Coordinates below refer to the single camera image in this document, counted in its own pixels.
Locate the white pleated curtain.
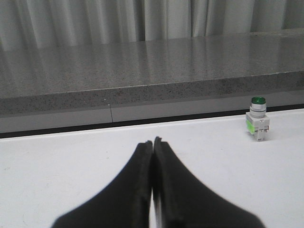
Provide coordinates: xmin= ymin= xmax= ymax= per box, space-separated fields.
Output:
xmin=0 ymin=0 xmax=304 ymax=51

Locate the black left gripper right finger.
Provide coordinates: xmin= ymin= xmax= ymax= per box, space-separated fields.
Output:
xmin=153 ymin=137 xmax=264 ymax=228

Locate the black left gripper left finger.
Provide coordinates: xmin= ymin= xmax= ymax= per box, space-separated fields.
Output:
xmin=53 ymin=141 xmax=153 ymax=228

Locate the grey stone counter ledge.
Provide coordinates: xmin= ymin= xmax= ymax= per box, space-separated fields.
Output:
xmin=0 ymin=28 xmax=304 ymax=133

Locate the green pilot light switch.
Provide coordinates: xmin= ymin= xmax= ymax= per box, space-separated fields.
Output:
xmin=246 ymin=96 xmax=270 ymax=141

